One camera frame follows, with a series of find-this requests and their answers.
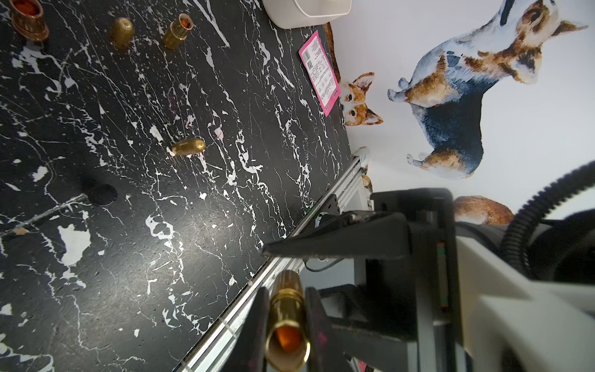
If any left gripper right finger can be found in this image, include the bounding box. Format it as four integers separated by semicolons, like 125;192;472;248
305;287;352;372

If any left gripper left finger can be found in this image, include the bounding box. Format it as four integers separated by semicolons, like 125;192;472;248
222;287;270;372

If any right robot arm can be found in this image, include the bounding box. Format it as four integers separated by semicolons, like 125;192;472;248
263;164;594;371

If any black lipstick near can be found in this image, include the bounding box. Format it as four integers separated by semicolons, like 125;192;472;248
87;184;118;207

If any pink paper card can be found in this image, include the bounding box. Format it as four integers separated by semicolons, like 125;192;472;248
298;31;341;116

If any cream plastic tray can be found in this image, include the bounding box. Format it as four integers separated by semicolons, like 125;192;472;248
263;0;352;29

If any aluminium front rail frame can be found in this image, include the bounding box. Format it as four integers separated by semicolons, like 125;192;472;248
178;147;370;371

